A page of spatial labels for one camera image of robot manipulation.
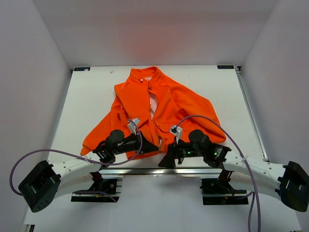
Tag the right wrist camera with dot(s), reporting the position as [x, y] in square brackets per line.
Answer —
[177, 132]

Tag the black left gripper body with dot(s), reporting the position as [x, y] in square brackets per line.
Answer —
[130, 144]

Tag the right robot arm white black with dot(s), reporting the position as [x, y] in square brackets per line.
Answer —
[287, 183]

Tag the aluminium table edge rail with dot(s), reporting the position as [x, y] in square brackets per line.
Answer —
[182, 171]

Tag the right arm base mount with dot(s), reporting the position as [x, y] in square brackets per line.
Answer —
[218, 191]

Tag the blue label sticker right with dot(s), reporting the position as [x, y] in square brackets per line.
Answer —
[225, 66]

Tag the blue label sticker left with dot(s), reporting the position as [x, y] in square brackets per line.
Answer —
[81, 69]

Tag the orange jacket with pink lining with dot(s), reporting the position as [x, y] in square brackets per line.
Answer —
[159, 103]

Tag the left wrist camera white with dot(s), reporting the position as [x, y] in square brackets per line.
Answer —
[133, 125]

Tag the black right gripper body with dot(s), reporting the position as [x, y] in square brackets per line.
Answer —
[186, 150]

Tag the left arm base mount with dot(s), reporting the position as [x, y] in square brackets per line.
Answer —
[101, 190]

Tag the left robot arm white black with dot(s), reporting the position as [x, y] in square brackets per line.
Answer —
[42, 184]

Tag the blue label sticker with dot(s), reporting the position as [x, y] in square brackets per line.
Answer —
[225, 66]
[81, 69]

